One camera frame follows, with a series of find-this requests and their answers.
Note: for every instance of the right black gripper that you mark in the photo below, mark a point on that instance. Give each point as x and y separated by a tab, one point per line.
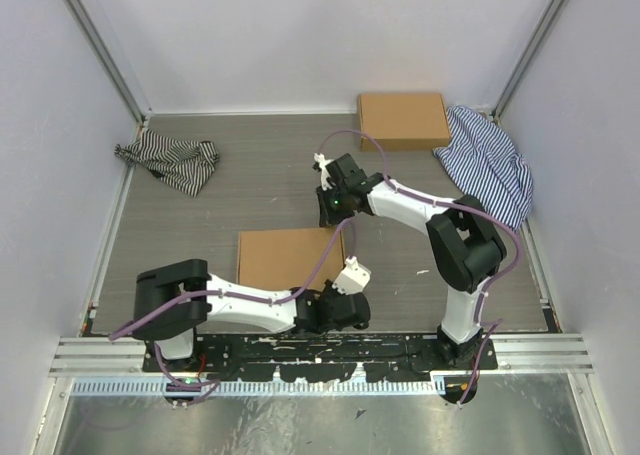
327	217

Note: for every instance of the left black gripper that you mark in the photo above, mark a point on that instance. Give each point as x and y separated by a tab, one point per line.
328	289

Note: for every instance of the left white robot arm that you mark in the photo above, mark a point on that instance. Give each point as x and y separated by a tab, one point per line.
172	301

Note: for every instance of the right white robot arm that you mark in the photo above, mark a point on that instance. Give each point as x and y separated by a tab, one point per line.
466	247

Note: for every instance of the folded brown cardboard box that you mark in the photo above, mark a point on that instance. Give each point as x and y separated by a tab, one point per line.
404	121

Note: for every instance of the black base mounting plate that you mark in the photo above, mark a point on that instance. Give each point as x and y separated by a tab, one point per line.
394	357

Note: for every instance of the black white striped cloth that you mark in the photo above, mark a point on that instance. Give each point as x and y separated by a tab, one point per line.
185	165

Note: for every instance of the blue white striped cloth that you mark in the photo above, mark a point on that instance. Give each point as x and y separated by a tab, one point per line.
482	161

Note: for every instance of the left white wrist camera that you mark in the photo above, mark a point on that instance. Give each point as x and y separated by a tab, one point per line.
353	278

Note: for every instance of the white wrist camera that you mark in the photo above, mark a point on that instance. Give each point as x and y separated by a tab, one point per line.
321	165
353	278

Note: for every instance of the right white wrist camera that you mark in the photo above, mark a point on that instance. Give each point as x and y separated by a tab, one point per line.
321	165

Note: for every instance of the grey slotted cable duct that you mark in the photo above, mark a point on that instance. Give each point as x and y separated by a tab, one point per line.
150	386

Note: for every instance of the aluminium rail front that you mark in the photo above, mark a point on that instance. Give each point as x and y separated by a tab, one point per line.
515	352

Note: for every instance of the right aluminium frame post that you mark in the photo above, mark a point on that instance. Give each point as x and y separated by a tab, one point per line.
540	34

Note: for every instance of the aluminium frame post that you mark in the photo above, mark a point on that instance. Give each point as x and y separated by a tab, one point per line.
540	34
98	32

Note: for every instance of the left aluminium frame post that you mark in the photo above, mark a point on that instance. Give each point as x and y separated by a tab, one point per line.
98	32

